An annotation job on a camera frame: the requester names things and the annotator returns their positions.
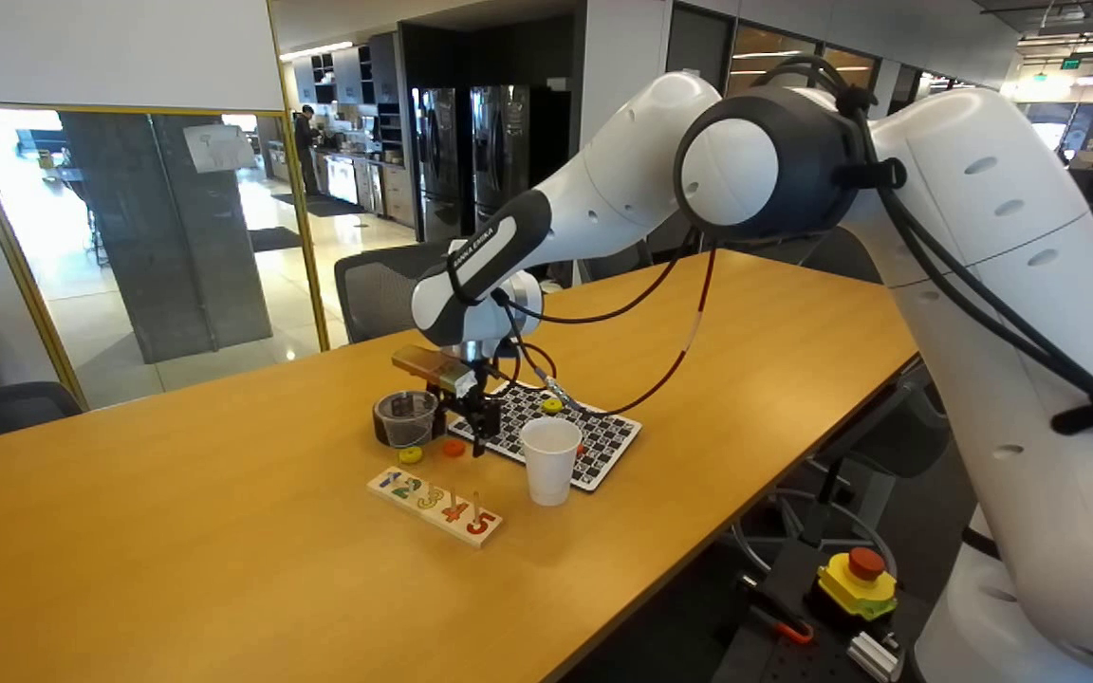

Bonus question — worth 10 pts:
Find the grey office chair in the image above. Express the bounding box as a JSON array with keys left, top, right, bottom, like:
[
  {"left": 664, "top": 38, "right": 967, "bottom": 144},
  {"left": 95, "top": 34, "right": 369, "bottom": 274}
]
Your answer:
[{"left": 333, "top": 242, "right": 444, "bottom": 341}]

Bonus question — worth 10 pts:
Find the yellow red emergency stop button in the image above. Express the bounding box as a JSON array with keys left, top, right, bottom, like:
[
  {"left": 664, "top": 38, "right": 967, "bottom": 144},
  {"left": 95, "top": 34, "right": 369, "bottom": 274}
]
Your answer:
[{"left": 815, "top": 546, "right": 894, "bottom": 622}]

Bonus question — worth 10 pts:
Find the clear plastic cup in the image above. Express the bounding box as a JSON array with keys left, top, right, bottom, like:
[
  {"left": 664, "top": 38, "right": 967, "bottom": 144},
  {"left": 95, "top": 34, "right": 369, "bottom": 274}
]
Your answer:
[{"left": 373, "top": 391, "right": 440, "bottom": 446}]

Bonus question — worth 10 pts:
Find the black white checkerboard plate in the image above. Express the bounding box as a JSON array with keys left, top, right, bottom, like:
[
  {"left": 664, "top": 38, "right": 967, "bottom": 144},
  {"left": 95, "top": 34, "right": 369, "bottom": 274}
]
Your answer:
[{"left": 491, "top": 383, "right": 643, "bottom": 492}]

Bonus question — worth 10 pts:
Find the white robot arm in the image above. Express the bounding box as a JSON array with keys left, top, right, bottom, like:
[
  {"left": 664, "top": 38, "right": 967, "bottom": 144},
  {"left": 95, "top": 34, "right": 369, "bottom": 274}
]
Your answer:
[{"left": 410, "top": 58, "right": 1093, "bottom": 683}]

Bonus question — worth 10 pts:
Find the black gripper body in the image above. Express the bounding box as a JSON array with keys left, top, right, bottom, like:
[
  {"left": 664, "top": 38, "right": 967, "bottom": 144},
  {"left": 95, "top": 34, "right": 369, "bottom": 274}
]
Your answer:
[{"left": 444, "top": 387, "right": 500, "bottom": 435}]

